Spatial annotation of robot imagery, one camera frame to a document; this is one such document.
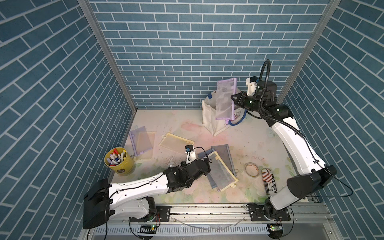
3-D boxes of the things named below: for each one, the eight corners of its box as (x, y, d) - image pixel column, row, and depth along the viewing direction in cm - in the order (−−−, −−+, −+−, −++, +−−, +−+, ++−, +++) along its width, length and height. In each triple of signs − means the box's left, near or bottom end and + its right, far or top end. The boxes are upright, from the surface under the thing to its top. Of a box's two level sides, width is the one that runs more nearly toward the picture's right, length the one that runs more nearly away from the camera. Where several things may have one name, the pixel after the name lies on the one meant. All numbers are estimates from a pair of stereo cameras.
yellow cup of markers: (113, 177, 87) (100, 166, 76) (120, 158, 95) (109, 147, 83) (132, 177, 87) (123, 166, 76) (138, 159, 95) (129, 147, 84)
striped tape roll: (265, 194, 82) (268, 193, 79) (259, 170, 91) (261, 168, 88) (276, 195, 82) (279, 193, 79) (268, 170, 91) (271, 168, 88)
